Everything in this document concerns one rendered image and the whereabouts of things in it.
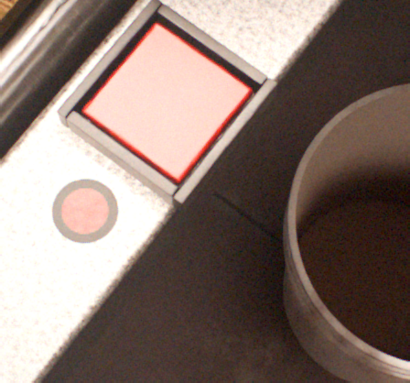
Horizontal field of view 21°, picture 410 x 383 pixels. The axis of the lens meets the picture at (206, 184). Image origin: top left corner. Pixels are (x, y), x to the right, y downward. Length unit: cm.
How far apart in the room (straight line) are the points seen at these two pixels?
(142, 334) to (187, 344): 6
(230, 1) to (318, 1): 5
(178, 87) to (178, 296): 93
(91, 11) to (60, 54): 3
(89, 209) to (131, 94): 6
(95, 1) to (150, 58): 5
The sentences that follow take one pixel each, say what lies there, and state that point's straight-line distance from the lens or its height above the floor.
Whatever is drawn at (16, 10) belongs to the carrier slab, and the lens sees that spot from 55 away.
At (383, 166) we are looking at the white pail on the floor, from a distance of 136.
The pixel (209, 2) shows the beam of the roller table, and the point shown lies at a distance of 56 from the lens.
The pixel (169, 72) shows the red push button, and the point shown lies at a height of 93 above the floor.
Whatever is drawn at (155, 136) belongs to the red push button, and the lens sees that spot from 52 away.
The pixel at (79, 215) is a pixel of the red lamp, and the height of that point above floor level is 92.
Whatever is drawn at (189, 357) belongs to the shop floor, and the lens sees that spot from 143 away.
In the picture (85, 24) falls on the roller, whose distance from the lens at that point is 56.
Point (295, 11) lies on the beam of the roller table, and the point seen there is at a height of 91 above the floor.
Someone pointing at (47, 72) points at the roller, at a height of 91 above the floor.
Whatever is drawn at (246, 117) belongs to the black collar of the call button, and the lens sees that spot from 52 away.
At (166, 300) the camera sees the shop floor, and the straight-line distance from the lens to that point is 144.
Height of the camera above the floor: 142
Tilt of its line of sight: 74 degrees down
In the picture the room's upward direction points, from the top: 3 degrees clockwise
